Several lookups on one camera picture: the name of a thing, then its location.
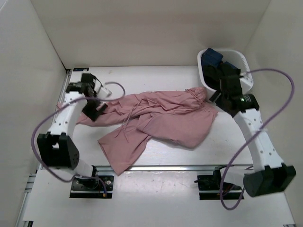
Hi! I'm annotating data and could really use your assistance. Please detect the pink trousers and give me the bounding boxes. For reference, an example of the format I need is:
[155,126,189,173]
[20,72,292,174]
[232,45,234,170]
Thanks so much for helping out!
[77,87,218,175]

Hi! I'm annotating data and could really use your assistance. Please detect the blue folded cloth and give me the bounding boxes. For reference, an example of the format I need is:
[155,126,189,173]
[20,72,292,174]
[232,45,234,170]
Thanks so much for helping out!
[201,48,238,69]

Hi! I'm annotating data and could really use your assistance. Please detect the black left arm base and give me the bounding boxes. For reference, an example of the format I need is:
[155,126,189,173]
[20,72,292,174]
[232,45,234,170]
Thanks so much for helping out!
[70,167,115,199]

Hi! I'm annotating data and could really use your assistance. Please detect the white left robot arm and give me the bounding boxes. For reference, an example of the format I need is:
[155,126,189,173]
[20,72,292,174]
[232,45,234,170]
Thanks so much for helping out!
[31,73,111,189]

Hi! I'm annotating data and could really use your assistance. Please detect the white plastic laundry basket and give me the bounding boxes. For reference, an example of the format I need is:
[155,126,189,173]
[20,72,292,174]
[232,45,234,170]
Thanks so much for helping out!
[197,48,253,98]

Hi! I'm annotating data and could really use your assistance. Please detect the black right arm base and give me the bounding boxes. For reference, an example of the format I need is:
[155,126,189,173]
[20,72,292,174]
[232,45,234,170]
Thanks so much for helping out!
[194,167,242,201]

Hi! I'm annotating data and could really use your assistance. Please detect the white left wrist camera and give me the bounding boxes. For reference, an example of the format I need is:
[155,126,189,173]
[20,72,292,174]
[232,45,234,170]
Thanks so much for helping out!
[95,81,112,99]

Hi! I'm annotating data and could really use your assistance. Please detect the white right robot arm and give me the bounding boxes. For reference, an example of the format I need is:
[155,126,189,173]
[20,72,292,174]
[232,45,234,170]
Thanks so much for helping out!
[211,69,296,197]

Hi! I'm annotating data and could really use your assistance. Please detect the small blue label sticker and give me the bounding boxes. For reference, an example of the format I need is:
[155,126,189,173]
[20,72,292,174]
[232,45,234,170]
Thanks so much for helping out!
[73,68,89,72]

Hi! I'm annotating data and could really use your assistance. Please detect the black clothes in basket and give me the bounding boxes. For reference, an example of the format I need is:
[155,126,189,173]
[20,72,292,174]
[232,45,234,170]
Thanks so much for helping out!
[203,62,242,88]

